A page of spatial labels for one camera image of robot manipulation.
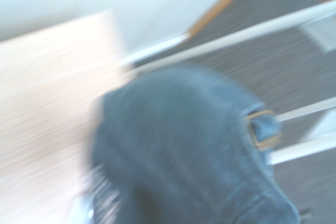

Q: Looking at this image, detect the blue denim cap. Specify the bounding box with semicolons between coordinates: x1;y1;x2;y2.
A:
85;66;303;224

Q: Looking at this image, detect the white baseboard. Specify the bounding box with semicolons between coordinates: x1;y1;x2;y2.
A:
117;33;190;68

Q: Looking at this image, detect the white coat rack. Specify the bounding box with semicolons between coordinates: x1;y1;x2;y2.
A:
132;0;336;166

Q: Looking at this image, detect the wooden door frame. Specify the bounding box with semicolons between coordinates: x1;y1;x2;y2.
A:
186;0;264;39

